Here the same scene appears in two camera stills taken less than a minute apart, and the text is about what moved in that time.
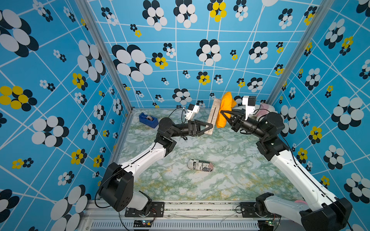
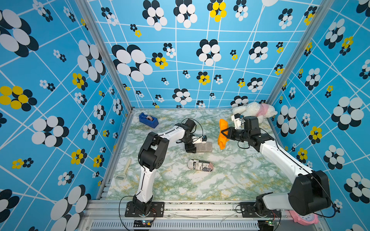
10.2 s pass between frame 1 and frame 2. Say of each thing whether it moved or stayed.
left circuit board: stayed
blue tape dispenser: stayed
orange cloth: moved
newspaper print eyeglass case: stayed
